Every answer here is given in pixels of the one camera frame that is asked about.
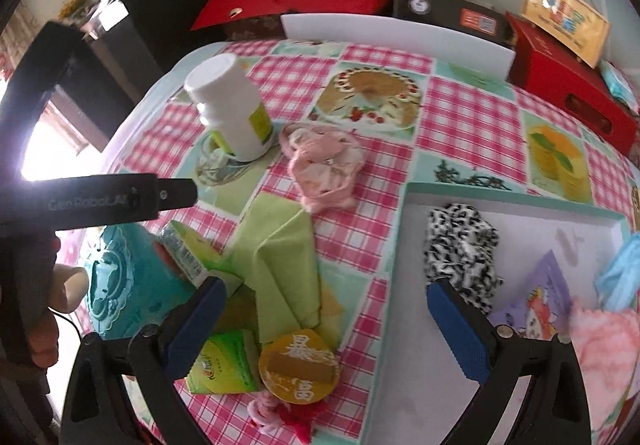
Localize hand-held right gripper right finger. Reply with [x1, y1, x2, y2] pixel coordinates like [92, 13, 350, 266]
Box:
[426, 278, 598, 445]

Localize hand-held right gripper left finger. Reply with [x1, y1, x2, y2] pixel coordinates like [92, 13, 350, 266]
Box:
[59, 276, 228, 445]

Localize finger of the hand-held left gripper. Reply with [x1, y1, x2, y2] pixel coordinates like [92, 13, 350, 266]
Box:
[156, 178, 198, 212]

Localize leopard print scrunchie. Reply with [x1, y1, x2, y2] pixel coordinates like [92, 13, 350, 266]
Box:
[422, 203, 505, 313]

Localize purple cartoon pouch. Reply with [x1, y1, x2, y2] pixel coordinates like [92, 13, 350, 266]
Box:
[487, 250, 573, 341]

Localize light green cloth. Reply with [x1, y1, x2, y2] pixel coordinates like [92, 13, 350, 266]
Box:
[220, 192, 346, 343]

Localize teal-rimmed white tray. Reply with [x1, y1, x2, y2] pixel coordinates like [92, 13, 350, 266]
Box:
[367, 182, 640, 445]

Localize pink fluffy towel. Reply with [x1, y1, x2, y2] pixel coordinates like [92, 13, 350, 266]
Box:
[570, 297, 640, 413]

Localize blue face mask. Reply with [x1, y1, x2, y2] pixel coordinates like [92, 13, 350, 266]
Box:
[594, 231, 640, 313]

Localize person's left hand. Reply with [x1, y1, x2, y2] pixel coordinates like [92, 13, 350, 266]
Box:
[27, 264, 89, 371]

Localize green snack packet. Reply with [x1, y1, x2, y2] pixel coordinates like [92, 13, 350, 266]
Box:
[185, 329, 262, 396]

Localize green drink carton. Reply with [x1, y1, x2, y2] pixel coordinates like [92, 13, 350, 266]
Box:
[159, 220, 241, 288]

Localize white plastic bottle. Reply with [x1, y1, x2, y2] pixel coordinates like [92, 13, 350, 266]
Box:
[184, 53, 275, 162]

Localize orange jelly cup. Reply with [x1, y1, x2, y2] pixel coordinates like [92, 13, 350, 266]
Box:
[258, 331, 342, 405]

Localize pink mesh hair net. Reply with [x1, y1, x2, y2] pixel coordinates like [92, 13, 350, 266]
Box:
[279, 122, 365, 213]

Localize black cabinet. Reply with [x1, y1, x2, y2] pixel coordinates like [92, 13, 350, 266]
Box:
[50, 0, 223, 150]

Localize dark floral box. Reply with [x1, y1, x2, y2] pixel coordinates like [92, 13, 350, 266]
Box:
[222, 12, 286, 43]

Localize yellow flowers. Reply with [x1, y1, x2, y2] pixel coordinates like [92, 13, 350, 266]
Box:
[57, 0, 101, 22]

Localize pink checked printed tablecloth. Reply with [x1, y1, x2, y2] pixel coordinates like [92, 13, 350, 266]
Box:
[50, 39, 640, 445]

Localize white chair back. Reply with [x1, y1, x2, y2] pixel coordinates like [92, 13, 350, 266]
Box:
[280, 14, 517, 83]

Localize red gift box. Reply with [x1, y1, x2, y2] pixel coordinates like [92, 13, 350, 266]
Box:
[505, 12, 640, 150]

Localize blue wet wipes packet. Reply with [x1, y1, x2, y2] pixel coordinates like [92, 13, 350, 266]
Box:
[599, 60, 640, 114]

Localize black box with gauge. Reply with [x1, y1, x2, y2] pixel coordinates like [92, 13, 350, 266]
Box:
[391, 0, 516, 50]

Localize pink red hair tie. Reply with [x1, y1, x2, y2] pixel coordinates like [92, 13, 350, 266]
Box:
[246, 392, 331, 445]

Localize yellow box with handle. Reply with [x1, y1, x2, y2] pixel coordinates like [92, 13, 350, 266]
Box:
[521, 0, 612, 70]

